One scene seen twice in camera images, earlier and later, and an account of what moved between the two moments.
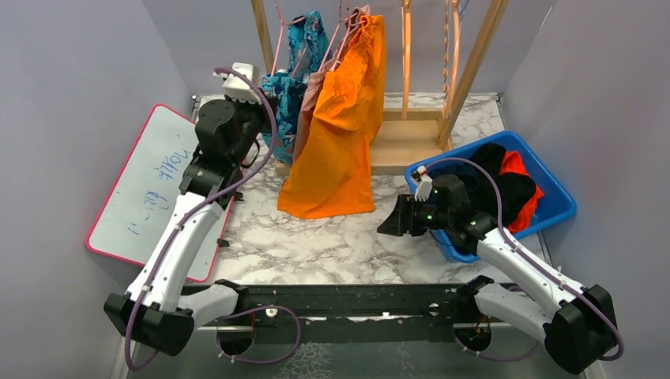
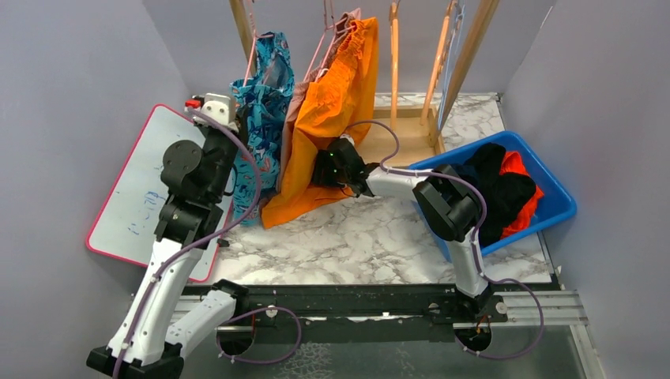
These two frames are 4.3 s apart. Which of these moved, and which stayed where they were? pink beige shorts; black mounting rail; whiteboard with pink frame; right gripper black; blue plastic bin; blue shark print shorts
Moved: pink beige shorts; blue shark print shorts; right gripper black
Stayed: whiteboard with pink frame; black mounting rail; blue plastic bin
